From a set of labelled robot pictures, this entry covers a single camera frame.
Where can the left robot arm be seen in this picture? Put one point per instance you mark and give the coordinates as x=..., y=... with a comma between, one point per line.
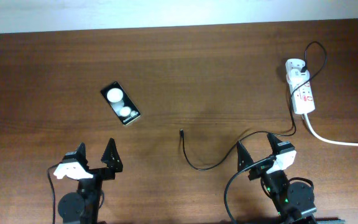
x=82, y=206

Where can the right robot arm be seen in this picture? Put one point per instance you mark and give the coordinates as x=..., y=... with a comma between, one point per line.
x=292, y=198

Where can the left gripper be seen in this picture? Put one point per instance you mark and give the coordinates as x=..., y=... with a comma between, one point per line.
x=115, y=163

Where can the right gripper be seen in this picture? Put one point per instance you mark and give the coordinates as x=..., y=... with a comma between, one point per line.
x=243, y=152

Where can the white usb charger plug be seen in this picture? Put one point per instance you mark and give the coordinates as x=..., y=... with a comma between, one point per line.
x=295, y=76

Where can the black smartphone with white circles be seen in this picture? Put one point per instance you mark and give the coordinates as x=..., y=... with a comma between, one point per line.
x=120, y=103

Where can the white power strip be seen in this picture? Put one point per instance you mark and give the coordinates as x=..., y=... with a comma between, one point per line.
x=302, y=97

